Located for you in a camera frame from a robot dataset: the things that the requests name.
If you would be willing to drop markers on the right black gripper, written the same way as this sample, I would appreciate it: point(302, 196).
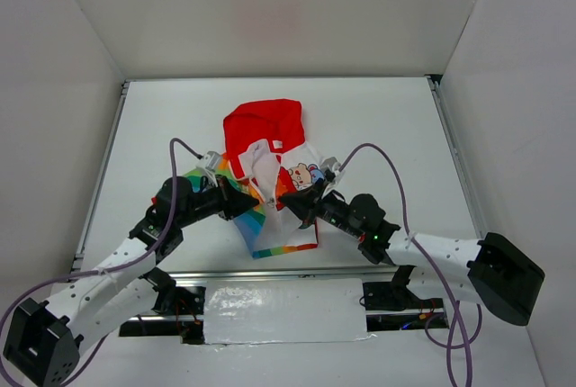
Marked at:
point(318, 201)

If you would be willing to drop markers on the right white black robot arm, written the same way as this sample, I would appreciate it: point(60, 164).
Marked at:
point(490, 271)

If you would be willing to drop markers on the white foil-taped panel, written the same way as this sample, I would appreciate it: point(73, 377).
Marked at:
point(285, 312)

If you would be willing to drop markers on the aluminium table frame rail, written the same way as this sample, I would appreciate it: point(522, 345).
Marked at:
point(478, 221)

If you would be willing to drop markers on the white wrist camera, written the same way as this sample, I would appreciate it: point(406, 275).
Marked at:
point(330, 167)
point(209, 164)

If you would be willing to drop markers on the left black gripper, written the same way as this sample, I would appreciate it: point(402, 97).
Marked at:
point(224, 196)

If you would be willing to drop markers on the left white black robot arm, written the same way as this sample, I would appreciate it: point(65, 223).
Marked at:
point(46, 339)

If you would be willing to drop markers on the rainbow hooded kids jacket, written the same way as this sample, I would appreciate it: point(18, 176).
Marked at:
point(267, 155)

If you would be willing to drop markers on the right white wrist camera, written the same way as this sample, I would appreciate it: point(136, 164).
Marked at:
point(330, 167)

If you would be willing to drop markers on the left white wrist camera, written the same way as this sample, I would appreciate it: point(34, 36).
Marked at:
point(209, 164)

